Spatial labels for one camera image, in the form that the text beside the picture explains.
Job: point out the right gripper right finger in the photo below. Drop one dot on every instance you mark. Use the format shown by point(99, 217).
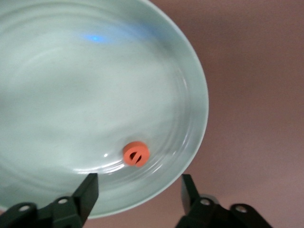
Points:
point(190, 197)

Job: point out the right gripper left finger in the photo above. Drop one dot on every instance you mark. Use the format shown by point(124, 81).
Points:
point(88, 194)

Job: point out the orange foam letter e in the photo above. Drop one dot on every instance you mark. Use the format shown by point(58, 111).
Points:
point(135, 145)

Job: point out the light green plate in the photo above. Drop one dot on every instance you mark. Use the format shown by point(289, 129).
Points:
point(71, 107)

